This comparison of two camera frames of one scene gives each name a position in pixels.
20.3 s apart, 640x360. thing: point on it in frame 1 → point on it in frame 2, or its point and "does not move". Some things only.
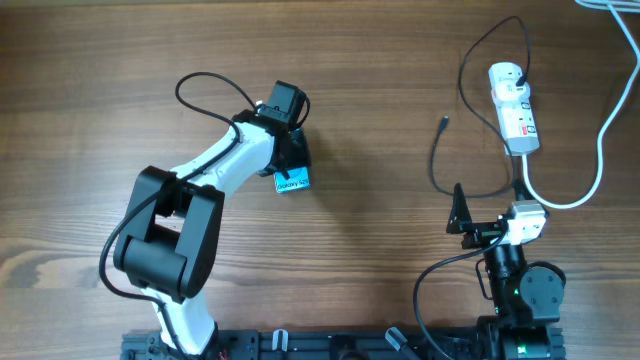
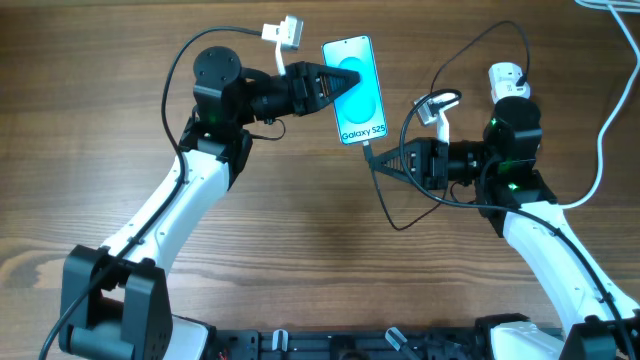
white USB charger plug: x=503 y=77 does not move
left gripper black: x=297 y=151 → x=302 y=88
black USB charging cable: x=480 y=115 → x=433 y=78
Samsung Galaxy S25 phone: x=298 y=179 → x=360 y=110
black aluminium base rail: x=323 y=344 does not move
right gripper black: x=482 y=232 → x=435 y=163
